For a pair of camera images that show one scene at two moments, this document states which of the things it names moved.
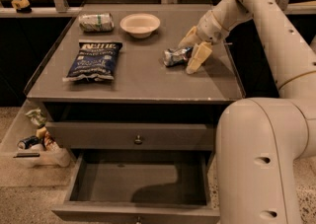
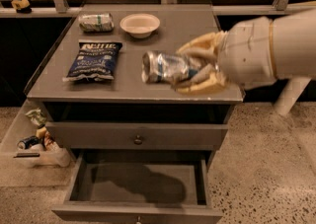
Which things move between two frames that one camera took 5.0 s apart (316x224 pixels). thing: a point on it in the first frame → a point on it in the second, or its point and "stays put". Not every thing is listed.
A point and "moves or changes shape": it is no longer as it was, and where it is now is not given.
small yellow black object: (22, 6) stays put
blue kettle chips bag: (95, 61) stays put
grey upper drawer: (189, 137) stays put
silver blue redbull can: (172, 57) moves or changes shape
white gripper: (209, 30) → (246, 53)
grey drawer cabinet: (133, 91) stays put
